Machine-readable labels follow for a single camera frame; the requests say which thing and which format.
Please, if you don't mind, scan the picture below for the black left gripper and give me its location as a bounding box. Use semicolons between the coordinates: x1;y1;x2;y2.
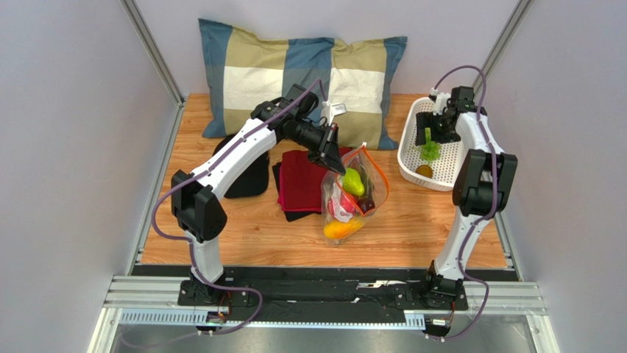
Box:
290;118;345;176

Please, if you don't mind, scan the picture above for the green grape bunch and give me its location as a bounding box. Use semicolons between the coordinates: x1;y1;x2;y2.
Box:
420;128;441;163

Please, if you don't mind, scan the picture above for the green pear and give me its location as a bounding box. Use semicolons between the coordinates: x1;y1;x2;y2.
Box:
341;168;365;196

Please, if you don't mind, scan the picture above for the clear zip bag orange zipper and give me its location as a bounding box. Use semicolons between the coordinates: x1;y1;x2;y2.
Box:
321;143;389;244

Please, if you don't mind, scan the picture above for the red apple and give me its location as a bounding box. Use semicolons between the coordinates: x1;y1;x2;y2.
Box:
327;192;357;222

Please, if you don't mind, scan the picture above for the grey toy fish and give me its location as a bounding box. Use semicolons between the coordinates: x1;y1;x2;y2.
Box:
360;166;376;199

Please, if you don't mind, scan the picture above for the dark purple date fruit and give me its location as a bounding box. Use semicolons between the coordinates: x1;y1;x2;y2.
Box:
357;198;376;214

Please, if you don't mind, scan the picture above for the orange yellow mango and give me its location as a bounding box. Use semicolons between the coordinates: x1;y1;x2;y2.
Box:
323;218;364;240

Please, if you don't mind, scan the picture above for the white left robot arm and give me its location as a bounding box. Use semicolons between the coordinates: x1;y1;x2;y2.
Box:
171;84;346;304

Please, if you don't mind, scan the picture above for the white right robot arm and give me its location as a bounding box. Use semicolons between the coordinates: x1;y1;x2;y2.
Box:
415;86;518;308

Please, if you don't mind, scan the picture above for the dark red folded cloth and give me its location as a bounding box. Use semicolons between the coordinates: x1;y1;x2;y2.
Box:
277;150;327;213

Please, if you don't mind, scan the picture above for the brown kiwi fruit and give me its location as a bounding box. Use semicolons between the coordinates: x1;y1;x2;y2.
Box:
415;164;433;179

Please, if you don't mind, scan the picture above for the white perforated plastic basket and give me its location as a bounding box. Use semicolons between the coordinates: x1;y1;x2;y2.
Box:
397;97;467;192

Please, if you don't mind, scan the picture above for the black folded cloth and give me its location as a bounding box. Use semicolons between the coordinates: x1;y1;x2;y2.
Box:
272;162;320;222

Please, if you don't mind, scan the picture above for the black cap with letter R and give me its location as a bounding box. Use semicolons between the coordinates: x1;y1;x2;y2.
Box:
224;151;270;199

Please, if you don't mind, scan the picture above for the blue beige checkered pillow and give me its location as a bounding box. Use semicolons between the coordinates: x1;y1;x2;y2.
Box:
198;19;408;150

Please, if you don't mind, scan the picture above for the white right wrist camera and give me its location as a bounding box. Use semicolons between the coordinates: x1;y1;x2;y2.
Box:
429;88;451;115

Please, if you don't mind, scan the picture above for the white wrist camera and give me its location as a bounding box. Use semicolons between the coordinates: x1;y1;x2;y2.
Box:
429;88;451;115
319;101;347;126

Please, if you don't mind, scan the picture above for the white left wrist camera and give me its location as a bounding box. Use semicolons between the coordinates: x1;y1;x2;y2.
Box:
319;101;347;126

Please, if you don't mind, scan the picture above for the right aluminium corner post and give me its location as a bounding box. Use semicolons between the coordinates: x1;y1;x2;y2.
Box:
480;0;535;79

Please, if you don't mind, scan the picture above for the aluminium corner post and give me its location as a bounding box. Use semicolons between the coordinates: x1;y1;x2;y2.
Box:
480;0;535;79
120;0;185;107

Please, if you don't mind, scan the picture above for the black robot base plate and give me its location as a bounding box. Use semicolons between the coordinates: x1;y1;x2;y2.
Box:
132;263;520;327

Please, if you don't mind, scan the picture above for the aluminium frame rail base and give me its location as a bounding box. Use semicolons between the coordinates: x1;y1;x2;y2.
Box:
103;276;560;352

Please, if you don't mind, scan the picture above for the left aluminium corner post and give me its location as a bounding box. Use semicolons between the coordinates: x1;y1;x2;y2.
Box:
120;0;185;107

